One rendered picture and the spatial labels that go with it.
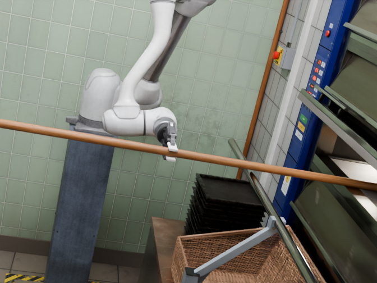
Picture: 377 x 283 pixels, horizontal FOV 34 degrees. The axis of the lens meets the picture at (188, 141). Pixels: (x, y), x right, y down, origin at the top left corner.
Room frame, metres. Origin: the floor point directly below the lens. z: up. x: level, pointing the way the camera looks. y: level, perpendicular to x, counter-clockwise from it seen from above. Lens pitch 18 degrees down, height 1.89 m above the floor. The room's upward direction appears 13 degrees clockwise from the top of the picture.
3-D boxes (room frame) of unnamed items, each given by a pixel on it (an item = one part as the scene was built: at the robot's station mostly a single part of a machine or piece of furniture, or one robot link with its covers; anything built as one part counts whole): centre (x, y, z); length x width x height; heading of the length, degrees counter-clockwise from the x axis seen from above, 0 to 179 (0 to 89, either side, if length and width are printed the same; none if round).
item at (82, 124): (2.65, 0.46, 1.03); 0.22 x 0.18 x 0.06; 104
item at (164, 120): (2.24, 0.10, 1.20); 0.09 x 0.06 x 0.09; 102
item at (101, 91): (2.66, 0.43, 1.17); 0.18 x 0.16 x 0.22; 130
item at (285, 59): (3.05, -0.37, 1.46); 0.10 x 0.07 x 0.10; 12
